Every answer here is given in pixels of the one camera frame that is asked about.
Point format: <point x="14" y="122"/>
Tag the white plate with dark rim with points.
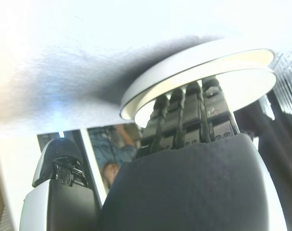
<point x="251" y="89"/>
<point x="184" y="60"/>

